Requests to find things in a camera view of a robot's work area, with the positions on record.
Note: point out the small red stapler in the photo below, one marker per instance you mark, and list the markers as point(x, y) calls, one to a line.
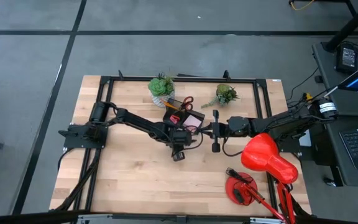
point(175, 119)

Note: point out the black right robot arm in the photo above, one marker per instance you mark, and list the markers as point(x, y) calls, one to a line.
point(275, 124)

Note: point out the succulent in white patterned pot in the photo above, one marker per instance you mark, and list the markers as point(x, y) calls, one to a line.
point(161, 88)

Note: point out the yellow plug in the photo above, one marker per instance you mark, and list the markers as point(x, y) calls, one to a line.
point(307, 96)

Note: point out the black mesh desk organizer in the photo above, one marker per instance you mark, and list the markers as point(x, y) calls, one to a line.
point(169, 119)

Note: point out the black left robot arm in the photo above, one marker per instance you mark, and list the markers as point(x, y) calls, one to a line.
point(138, 121)

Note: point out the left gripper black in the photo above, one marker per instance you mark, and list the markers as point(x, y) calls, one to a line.
point(180, 138)

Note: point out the pink sticky note pad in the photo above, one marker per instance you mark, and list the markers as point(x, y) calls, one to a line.
point(192, 122)

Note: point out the red and black scissors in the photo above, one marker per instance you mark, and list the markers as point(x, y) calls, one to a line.
point(187, 101)

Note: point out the black stand legs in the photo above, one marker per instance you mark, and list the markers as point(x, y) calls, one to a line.
point(350, 25)

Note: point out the red desk lamp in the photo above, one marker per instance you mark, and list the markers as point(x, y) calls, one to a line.
point(266, 158)

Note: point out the small trailing succulent plant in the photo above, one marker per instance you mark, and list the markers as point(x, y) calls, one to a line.
point(225, 93)

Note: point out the silver aluminium rail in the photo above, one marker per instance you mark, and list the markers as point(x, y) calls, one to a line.
point(259, 220)

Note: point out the black side desk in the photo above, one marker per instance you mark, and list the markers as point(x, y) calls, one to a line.
point(346, 105)

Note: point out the black metal table frame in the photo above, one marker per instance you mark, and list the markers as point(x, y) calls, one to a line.
point(126, 79)

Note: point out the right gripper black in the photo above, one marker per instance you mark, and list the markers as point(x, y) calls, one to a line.
point(217, 130)

